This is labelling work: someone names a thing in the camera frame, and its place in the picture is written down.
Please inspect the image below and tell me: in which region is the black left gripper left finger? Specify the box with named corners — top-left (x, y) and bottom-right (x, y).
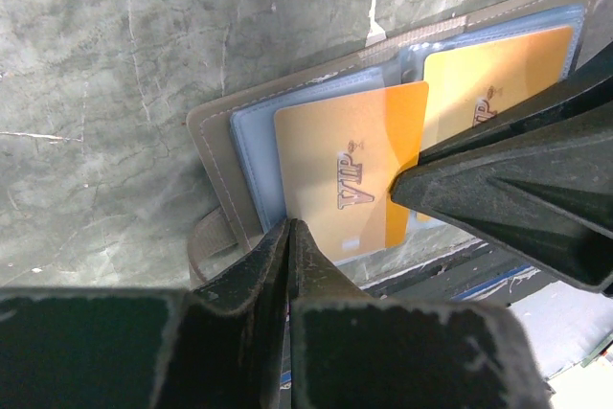
top-left (1, 222), bottom-right (290, 408)

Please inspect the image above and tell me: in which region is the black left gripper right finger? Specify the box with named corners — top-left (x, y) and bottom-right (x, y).
top-left (287, 219), bottom-right (549, 408)

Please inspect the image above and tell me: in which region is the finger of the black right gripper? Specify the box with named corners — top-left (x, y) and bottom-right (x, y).
top-left (391, 103), bottom-right (612, 292)
top-left (419, 45), bottom-right (612, 165)

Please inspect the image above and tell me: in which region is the gold VIP card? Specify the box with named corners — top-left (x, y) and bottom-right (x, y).
top-left (421, 26), bottom-right (574, 150)
top-left (274, 81), bottom-right (428, 261)

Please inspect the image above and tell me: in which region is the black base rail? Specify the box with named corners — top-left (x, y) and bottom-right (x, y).
top-left (362, 242), bottom-right (555, 307)

